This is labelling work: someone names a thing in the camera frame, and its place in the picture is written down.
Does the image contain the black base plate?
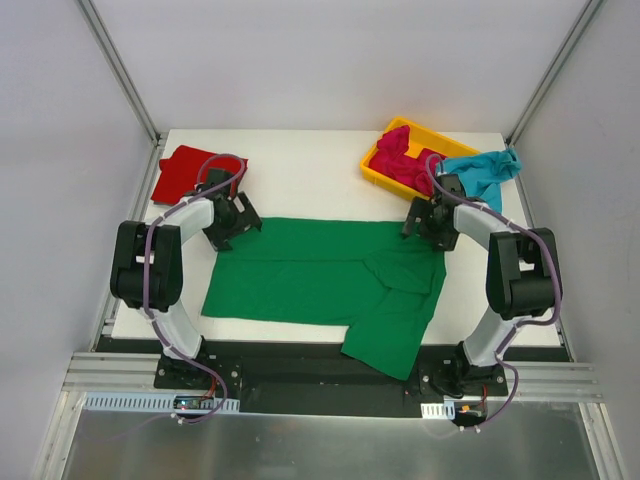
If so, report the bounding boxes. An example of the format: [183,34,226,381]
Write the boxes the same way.
[96,337,570,418]

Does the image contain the green t shirt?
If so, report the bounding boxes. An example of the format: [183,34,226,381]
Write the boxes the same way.
[201,218,446,380]

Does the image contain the left aluminium frame post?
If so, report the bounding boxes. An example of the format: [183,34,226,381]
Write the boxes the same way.
[75,0,161,145]

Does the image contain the white cable duct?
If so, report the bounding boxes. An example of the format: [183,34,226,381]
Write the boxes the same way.
[420,400,487,421]
[84,392,240,415]

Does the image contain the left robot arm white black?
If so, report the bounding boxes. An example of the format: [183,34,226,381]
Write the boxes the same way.
[110,165,262,389]

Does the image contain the yellow plastic bin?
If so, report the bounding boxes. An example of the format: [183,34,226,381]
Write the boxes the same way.
[360,117,480,201]

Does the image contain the magenta t shirt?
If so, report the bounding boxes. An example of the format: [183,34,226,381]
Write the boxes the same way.
[368,126,446,200]

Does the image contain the aluminium frame post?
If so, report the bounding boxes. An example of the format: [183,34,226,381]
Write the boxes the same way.
[505,0,606,147]
[75,0,161,145]

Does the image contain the right aluminium frame post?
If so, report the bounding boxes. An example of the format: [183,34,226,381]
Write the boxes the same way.
[505,0,606,147]

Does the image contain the folded red t shirt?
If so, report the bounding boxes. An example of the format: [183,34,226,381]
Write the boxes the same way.
[151,145,240,206]

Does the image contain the right aluminium side rail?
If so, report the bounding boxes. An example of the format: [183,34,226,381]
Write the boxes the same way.
[512,172,566,345]

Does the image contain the left aluminium side rail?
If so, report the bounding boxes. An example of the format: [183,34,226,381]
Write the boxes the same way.
[88,133,168,352]

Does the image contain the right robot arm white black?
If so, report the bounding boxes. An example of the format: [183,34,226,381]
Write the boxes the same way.
[402,174,562,399]

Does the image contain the aluminium side rail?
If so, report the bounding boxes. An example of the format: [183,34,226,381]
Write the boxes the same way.
[512,172,566,345]
[88,133,168,352]

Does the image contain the left white cable duct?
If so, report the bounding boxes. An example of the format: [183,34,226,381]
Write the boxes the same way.
[84,392,240,415]

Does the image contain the right white cable duct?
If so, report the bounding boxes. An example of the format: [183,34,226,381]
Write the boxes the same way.
[420,400,487,421]

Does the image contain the teal t shirt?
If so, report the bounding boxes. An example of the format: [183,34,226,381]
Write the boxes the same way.
[438,148,522,213]

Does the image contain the front aluminium rail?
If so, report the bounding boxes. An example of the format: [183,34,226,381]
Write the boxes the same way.
[63,353,604,403]

